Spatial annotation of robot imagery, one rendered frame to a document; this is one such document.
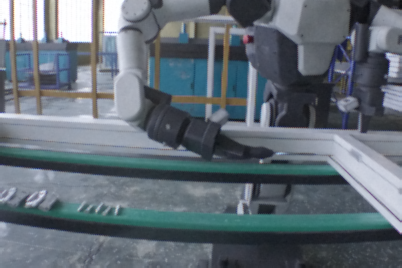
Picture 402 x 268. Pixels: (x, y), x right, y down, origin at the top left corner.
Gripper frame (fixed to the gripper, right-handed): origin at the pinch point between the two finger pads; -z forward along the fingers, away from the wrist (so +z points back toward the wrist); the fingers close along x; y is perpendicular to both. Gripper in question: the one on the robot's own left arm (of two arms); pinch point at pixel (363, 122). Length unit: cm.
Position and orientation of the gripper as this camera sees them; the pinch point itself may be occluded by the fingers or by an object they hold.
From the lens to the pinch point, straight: 85.1
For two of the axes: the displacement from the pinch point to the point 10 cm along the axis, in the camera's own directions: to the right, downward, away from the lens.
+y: -10.0, -0.5, 0.0
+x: 0.1, -2.1, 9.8
